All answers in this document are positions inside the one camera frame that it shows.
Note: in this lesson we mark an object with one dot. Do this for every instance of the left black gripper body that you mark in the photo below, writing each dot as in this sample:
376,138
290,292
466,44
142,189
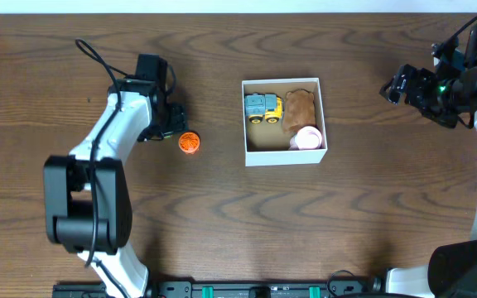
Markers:
176,120

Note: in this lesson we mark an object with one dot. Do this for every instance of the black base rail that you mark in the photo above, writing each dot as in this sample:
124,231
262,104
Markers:
344,286

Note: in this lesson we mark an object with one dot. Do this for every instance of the brown plush bear toy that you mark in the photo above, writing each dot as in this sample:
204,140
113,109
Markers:
299,111

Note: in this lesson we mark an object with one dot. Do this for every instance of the yellow grey toy truck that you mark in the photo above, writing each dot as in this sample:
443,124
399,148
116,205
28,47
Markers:
263,107

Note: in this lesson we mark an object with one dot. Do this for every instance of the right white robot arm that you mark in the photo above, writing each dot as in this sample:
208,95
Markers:
452,269

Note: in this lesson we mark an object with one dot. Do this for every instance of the orange mesh ball toy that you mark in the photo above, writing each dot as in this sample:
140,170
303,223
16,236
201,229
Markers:
189,142

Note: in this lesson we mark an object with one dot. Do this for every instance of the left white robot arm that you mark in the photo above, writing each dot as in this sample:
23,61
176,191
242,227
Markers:
88,209

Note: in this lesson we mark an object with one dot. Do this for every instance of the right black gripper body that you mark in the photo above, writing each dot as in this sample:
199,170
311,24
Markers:
440,101

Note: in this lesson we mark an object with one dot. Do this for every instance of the white cardboard box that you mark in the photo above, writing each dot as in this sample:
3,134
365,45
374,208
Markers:
266,144

